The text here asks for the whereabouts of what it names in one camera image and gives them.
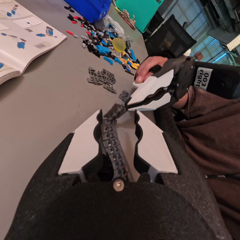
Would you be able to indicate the green plastic bin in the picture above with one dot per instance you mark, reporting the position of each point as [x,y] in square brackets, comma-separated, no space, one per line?
[138,11]

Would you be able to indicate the open instruction booklet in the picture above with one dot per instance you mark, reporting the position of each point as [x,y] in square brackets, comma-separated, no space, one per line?
[28,37]

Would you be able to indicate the pile of grey links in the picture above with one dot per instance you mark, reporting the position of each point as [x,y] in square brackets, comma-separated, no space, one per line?
[102,76]

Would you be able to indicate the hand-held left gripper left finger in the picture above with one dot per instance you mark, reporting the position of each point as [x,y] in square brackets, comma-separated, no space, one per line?
[80,150]

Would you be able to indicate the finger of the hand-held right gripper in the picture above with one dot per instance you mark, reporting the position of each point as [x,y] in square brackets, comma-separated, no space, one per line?
[157,104]
[150,86]

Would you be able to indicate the pile of small building bricks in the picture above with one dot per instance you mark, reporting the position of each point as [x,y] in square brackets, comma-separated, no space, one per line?
[102,49]

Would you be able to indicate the black perforated pad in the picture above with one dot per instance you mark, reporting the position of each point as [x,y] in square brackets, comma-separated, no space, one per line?
[165,120]

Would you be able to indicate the person's right forearm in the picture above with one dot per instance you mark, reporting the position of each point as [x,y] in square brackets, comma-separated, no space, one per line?
[180,101]

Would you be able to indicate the yellow translucent ball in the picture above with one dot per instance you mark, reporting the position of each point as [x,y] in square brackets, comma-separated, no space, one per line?
[118,44]

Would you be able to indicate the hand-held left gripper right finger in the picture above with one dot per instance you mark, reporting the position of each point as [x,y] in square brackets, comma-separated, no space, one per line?
[155,150]

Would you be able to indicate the clear plastic bag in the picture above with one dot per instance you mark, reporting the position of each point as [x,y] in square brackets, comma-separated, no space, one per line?
[116,25]

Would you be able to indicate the small wooden model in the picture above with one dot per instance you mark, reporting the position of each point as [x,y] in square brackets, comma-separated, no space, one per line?
[128,17]

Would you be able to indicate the grey desk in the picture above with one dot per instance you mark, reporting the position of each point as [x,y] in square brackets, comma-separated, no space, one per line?
[46,112]

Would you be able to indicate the blue storage bin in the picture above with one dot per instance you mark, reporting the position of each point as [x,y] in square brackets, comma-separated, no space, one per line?
[90,7]

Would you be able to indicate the red and grey pin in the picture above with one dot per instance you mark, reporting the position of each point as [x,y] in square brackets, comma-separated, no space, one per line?
[69,32]

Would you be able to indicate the person's right hand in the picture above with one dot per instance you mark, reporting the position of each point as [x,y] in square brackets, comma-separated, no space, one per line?
[148,65]

